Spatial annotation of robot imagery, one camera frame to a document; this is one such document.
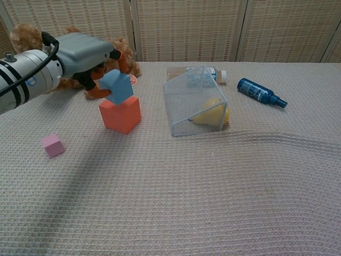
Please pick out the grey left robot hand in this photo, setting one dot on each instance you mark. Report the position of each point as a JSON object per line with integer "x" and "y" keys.
{"x": 82, "y": 53}

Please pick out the medium blue foam cube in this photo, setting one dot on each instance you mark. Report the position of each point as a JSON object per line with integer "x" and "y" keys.
{"x": 121, "y": 86}

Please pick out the small pink foam cube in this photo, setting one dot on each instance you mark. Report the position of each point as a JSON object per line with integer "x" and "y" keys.
{"x": 53, "y": 146}

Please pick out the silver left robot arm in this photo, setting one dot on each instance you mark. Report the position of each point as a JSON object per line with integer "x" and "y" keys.
{"x": 34, "y": 66}

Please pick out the brown plush teddy bear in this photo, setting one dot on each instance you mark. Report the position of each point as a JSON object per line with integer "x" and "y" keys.
{"x": 24, "y": 37}

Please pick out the large orange foam cube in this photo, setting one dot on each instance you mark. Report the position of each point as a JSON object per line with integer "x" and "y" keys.
{"x": 120, "y": 117}

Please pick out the woven beige folding screen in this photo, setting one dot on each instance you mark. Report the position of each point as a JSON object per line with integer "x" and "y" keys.
{"x": 186, "y": 26}

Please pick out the clear plastic container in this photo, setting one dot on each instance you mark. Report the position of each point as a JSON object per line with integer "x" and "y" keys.
{"x": 181, "y": 106}

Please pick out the drink bottle with blue label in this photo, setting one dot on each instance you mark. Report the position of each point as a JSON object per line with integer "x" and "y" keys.
{"x": 222, "y": 76}

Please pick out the dark blue spray bottle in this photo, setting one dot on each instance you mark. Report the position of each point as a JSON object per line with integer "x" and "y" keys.
{"x": 255, "y": 90}

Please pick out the beige waffle tablecloth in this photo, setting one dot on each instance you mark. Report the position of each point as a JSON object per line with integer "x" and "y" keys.
{"x": 186, "y": 200}

